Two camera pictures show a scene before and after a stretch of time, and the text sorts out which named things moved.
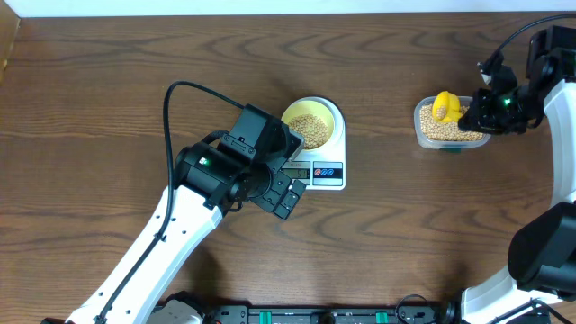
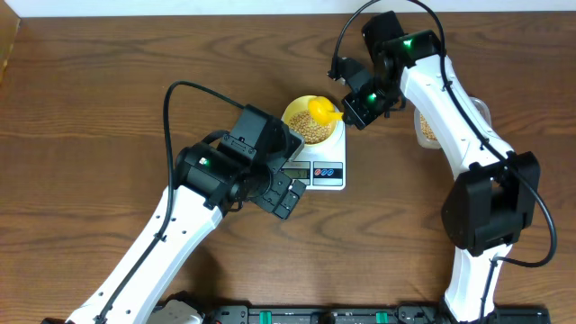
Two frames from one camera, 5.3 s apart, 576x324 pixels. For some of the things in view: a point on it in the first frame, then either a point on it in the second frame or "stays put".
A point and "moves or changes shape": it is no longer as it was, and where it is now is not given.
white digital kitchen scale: x=323 y=168 stays put
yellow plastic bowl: x=310 y=121 stays put
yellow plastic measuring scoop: x=446 y=107 moves or changes shape
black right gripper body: x=506 y=112 to x=371 y=102
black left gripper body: x=270 y=189 stays put
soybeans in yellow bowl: x=311 y=129 stays put
